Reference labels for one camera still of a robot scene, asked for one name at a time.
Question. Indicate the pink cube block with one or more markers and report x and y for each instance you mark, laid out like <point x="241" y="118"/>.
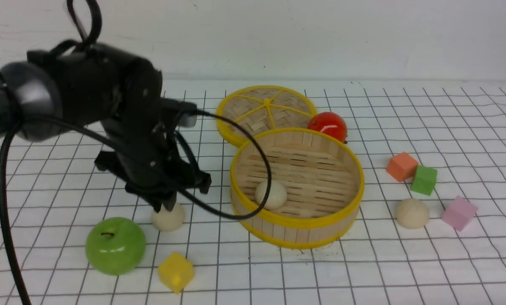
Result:
<point x="459" y="213"/>

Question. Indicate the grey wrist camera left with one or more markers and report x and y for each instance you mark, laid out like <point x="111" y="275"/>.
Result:
<point x="177" y="113"/>

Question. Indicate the bamboo steamer lid yellow rim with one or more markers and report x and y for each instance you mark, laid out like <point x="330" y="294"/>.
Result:
<point x="258" y="109"/>

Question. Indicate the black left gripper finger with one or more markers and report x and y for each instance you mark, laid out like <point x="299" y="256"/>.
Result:
<point x="164" y="201"/>

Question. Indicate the bamboo steamer tray yellow rim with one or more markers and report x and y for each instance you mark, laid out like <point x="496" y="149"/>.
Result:
<point x="324" y="182"/>

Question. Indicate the green cube block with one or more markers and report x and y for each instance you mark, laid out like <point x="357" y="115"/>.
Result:
<point x="424" y="180"/>

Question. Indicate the yellow cube block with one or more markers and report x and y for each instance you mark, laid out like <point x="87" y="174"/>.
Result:
<point x="176" y="272"/>

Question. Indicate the beige bun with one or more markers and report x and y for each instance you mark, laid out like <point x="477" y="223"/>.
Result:
<point x="277" y="196"/>
<point x="167" y="221"/>
<point x="412" y="213"/>

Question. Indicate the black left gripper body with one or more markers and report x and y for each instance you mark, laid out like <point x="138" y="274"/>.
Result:
<point x="122" y="91"/>

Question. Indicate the orange cube block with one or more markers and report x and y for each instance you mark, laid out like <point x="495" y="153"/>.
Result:
<point x="402" y="166"/>

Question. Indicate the green apple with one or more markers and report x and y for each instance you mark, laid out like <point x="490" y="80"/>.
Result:
<point x="115" y="246"/>

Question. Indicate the red tomato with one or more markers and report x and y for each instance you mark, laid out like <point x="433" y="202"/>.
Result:
<point x="330" y="124"/>

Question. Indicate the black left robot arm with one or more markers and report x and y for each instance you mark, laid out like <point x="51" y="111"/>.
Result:
<point x="27" y="90"/>

